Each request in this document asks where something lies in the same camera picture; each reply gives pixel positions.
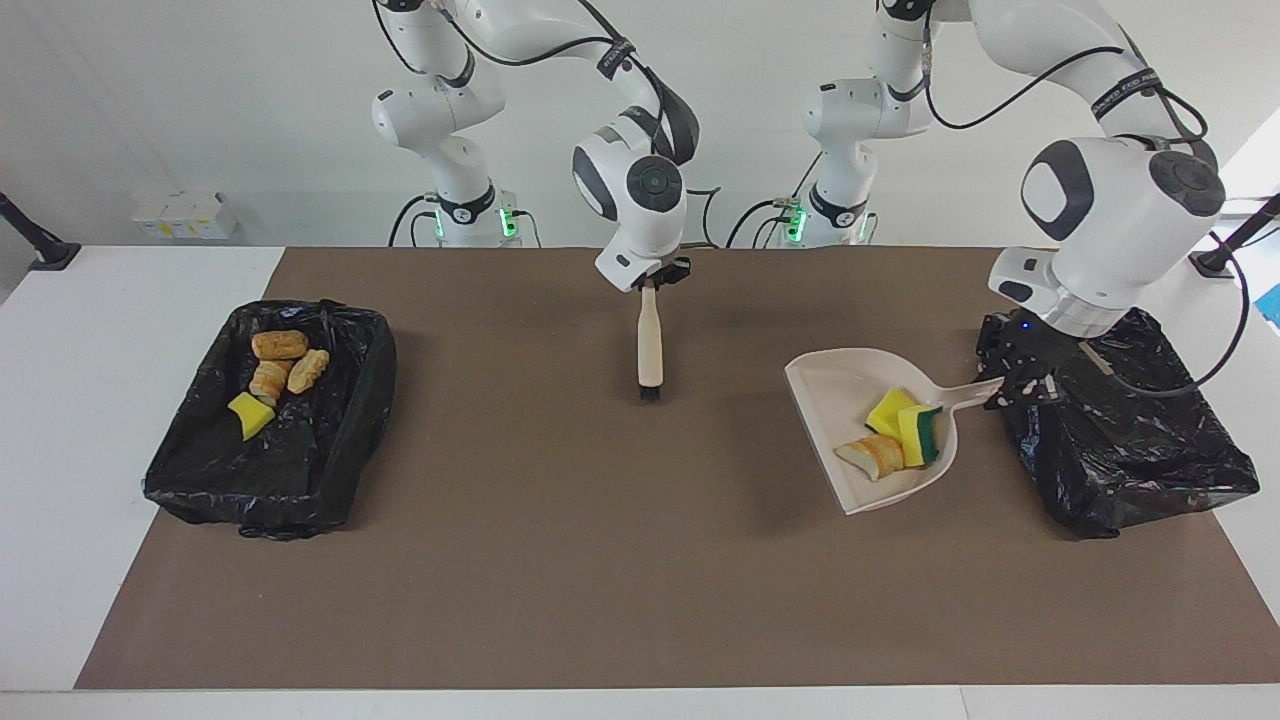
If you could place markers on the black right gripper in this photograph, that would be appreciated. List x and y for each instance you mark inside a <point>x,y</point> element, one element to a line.
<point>668,270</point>

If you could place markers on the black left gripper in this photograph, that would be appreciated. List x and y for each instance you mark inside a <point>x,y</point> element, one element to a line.
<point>1020,345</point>

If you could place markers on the beige hand brush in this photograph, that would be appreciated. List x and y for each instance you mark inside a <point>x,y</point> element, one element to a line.
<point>651,345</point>

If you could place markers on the notched yellow sponge piece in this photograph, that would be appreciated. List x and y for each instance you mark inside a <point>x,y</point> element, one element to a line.
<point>920,435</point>

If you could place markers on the small striped croissant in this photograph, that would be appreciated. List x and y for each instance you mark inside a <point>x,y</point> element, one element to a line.
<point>268,382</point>
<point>870,457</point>
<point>308,371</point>

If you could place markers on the beige plastic dustpan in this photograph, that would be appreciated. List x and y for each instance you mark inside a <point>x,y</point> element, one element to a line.
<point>840,400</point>

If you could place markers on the golden bread bun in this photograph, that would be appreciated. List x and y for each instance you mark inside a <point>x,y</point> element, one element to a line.
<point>280,346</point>

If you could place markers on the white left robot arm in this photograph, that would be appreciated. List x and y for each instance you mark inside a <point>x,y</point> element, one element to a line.
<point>1120,220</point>

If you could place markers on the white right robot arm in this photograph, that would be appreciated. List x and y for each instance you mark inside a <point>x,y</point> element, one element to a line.
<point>640,200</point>

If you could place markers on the black bag lined bin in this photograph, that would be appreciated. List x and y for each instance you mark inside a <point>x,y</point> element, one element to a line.
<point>300,480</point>
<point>1130,470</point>

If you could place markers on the blue object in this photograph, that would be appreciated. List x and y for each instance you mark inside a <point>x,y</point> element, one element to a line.
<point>1273,305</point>

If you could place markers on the black pole stand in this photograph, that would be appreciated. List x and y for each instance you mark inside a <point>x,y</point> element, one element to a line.
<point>1255,225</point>
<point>45,250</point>

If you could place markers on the brown table mat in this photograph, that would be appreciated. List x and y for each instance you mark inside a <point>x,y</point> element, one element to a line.
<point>640,600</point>

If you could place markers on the white wall socket boxes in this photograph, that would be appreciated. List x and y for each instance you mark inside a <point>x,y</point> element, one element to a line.
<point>185,215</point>

